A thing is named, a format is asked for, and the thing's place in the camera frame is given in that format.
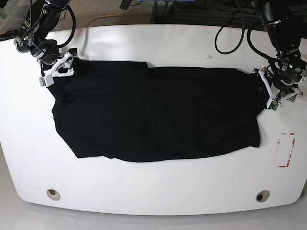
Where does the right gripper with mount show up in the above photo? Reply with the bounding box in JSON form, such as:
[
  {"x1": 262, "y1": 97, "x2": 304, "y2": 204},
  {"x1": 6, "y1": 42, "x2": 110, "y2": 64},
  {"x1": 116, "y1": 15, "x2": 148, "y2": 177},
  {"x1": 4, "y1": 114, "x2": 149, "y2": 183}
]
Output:
[{"x1": 41, "y1": 48, "x2": 78, "y2": 77}]

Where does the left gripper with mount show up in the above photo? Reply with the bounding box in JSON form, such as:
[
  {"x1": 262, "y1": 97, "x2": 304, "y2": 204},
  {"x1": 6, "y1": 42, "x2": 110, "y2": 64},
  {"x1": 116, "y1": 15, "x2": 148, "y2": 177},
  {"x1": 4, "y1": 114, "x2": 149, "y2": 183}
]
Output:
[{"x1": 253, "y1": 68, "x2": 303, "y2": 104}]

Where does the black T-shirt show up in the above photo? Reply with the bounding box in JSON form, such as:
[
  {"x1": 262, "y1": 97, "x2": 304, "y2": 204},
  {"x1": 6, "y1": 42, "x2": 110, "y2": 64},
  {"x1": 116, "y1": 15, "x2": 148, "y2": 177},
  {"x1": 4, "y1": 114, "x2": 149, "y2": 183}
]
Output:
[{"x1": 49, "y1": 60, "x2": 269, "y2": 162}]

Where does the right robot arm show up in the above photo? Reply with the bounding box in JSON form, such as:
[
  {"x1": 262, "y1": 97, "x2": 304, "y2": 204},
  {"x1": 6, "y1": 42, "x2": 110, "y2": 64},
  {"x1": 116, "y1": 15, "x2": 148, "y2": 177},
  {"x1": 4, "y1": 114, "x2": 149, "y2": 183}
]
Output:
[{"x1": 14, "y1": 0, "x2": 78, "y2": 77}]

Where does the red tape rectangle marking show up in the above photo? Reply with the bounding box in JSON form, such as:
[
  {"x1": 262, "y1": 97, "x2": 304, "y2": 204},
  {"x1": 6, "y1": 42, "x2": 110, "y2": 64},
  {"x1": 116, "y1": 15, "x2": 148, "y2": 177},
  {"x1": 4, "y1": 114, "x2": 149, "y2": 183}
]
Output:
[{"x1": 274, "y1": 132, "x2": 295, "y2": 168}]

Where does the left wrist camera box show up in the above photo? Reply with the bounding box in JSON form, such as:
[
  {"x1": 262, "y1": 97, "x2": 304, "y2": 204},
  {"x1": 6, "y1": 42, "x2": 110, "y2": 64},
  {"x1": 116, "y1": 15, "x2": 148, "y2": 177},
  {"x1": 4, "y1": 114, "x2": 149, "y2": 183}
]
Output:
[{"x1": 266, "y1": 99, "x2": 281, "y2": 111}]

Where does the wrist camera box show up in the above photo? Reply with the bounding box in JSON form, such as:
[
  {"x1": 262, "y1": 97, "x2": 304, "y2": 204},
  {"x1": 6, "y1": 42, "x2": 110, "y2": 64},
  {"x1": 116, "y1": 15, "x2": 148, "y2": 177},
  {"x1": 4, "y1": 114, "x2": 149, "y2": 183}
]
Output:
[
  {"x1": 39, "y1": 75, "x2": 54, "y2": 87},
  {"x1": 266, "y1": 99, "x2": 281, "y2": 111}
]

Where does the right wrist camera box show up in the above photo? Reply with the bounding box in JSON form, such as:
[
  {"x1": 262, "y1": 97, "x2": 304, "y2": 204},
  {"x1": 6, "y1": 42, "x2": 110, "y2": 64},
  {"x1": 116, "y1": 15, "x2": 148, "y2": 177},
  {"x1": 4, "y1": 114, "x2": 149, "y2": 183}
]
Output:
[{"x1": 39, "y1": 75, "x2": 54, "y2": 87}]

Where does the yellow cable on floor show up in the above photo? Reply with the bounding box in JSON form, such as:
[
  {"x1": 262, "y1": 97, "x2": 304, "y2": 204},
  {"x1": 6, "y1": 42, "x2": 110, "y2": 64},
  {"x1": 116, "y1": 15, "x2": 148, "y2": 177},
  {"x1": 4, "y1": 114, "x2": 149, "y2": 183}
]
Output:
[{"x1": 82, "y1": 9, "x2": 125, "y2": 28}]

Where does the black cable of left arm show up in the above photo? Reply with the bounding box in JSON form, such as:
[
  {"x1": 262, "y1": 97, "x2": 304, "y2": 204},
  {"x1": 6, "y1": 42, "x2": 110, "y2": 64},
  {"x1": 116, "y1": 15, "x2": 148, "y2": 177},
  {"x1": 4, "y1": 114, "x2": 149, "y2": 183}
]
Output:
[{"x1": 214, "y1": 0, "x2": 279, "y2": 60}]

